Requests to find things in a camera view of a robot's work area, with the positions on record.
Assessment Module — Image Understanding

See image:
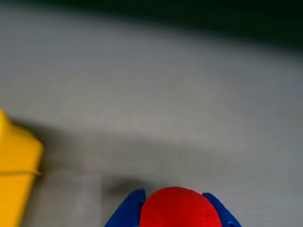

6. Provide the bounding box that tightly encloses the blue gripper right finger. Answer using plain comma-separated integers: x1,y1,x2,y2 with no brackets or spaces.
201,192,242,227

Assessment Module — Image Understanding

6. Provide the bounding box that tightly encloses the yellow plastic bin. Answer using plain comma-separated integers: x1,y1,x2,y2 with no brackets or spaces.
0,107,45,227

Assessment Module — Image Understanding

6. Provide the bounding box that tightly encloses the red ball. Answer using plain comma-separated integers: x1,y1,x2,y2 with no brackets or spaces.
138,186,223,227

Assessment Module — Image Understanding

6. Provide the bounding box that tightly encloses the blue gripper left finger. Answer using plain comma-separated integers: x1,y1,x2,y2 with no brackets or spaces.
104,188,146,227

